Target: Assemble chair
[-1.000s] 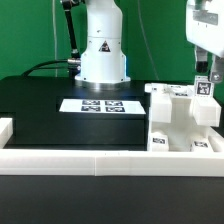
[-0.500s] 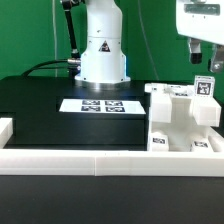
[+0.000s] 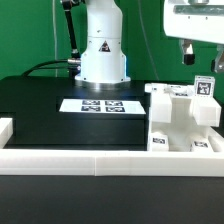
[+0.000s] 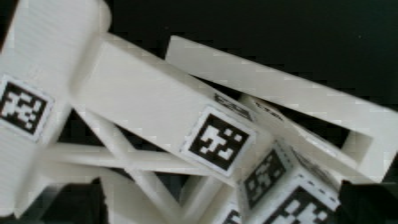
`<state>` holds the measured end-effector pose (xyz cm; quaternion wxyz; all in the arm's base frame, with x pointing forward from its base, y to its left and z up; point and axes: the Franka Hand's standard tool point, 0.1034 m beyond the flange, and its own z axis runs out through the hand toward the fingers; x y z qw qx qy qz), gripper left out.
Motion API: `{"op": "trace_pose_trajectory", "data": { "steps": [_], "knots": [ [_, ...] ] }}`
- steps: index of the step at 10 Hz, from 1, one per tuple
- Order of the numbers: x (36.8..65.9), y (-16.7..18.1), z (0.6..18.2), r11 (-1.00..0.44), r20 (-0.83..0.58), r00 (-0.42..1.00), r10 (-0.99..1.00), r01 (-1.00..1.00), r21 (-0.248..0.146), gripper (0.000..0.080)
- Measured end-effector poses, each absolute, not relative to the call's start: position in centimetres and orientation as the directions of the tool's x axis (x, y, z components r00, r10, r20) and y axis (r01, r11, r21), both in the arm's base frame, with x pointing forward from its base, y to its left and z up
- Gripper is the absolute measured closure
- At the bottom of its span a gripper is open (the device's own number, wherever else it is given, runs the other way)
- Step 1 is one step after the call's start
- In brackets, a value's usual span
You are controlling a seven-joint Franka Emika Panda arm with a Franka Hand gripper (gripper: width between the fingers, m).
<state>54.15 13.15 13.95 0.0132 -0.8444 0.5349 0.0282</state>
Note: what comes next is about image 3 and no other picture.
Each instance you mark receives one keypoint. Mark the white chair seat part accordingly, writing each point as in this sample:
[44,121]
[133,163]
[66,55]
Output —
[179,136]

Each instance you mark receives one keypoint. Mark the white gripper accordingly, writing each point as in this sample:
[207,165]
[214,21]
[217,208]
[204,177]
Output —
[201,20]

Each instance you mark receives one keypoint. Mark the white short tagged block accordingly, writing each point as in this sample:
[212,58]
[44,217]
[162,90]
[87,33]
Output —
[158,142]

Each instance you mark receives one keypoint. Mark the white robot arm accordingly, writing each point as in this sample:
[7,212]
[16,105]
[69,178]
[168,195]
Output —
[103,64]

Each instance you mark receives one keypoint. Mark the white tagged flat board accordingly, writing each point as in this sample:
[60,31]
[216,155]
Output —
[101,106]

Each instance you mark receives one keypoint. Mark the white fence frame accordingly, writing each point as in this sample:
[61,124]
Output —
[104,163]

